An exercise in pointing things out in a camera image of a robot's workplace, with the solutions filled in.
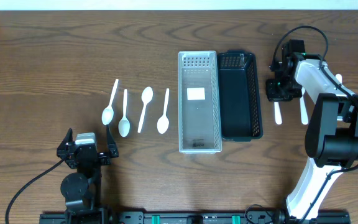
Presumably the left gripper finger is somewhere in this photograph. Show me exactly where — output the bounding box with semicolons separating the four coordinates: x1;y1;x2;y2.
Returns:
106;124;117;152
59;128;73;149

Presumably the white plastic fork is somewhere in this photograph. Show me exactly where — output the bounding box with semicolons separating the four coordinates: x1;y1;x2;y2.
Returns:
335;73;342;121
300;87;309;125

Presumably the white plastic spoon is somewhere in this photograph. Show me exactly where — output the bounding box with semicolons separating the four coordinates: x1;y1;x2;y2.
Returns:
101;79;119;125
273;101;282;125
157;88;170;134
137;86;154;133
118;89;131;137

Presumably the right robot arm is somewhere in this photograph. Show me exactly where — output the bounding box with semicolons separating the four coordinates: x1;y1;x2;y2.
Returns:
266;40;358;223

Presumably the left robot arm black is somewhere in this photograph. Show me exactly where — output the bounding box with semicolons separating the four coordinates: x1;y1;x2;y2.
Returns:
57;125;119;223

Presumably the black plastic basket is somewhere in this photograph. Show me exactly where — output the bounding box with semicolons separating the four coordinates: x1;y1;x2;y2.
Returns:
218;50;263;142

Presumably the white label in clear basket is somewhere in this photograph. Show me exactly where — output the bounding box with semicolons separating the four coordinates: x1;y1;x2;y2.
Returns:
186;87;205;101

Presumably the clear plastic basket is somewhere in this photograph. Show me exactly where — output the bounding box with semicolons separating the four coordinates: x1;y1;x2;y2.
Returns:
178;50;223;154

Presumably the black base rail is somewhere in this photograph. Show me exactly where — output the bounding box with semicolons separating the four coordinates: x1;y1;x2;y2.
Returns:
39;210;351;224

